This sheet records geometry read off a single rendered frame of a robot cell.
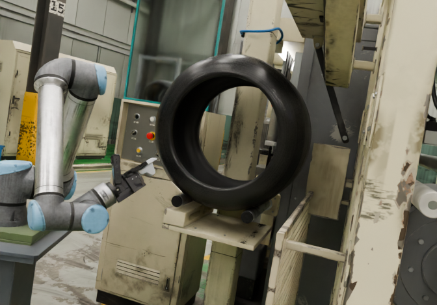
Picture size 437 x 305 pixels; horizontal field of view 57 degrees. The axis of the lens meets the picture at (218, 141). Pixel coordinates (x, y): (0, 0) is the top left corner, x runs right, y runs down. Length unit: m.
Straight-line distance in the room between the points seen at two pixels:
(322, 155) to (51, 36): 5.98
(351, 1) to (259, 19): 0.75
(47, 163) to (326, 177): 1.06
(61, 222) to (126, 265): 1.31
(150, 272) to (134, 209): 0.38
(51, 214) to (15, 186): 0.66
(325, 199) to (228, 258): 0.53
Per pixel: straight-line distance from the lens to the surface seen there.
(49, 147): 1.43
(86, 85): 1.64
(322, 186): 1.74
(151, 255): 2.51
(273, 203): 1.82
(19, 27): 10.59
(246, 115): 1.86
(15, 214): 2.01
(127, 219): 2.54
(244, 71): 1.48
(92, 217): 1.36
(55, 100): 1.54
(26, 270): 2.13
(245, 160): 1.86
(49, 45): 7.19
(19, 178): 1.97
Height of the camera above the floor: 1.23
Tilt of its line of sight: 3 degrees down
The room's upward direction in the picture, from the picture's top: 9 degrees clockwise
